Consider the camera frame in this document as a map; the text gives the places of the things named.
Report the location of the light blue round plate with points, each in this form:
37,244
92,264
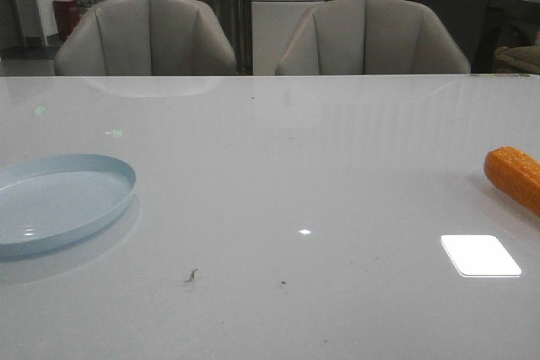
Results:
55,201

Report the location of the right grey upholstered chair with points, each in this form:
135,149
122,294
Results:
370,37

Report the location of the grey upholstered chair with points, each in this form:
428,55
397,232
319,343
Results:
147,38
370,37

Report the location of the orange corn cob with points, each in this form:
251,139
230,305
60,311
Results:
516,174

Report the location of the red trash bin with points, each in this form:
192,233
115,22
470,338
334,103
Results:
67,16

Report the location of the left grey upholstered chair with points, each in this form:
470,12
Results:
147,38

